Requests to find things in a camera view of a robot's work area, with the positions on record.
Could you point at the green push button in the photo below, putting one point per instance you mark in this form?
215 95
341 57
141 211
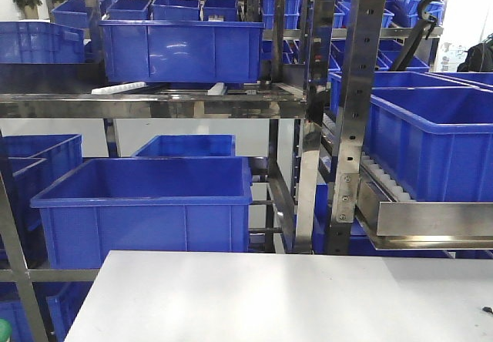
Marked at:
5 331

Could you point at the blue bin behind lower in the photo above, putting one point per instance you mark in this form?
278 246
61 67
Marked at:
188 146

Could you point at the blue bin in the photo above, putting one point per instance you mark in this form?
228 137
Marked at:
188 146
30 163
32 42

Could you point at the large blue bin lower shelf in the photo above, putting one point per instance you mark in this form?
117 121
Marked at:
159 204

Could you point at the large blue bin shelf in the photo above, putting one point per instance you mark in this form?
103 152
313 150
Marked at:
435 143
159 204
181 51

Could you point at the stainless steel shelf rack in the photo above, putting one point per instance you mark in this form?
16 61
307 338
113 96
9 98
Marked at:
302 148

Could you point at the large blue bin upper shelf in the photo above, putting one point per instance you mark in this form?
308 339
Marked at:
181 51

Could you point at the large blue bin right shelf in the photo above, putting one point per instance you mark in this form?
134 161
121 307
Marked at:
435 143

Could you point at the blue bin lower left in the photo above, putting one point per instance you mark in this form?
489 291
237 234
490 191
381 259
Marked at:
30 163

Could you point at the blue bin upper left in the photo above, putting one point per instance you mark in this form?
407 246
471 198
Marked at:
32 42

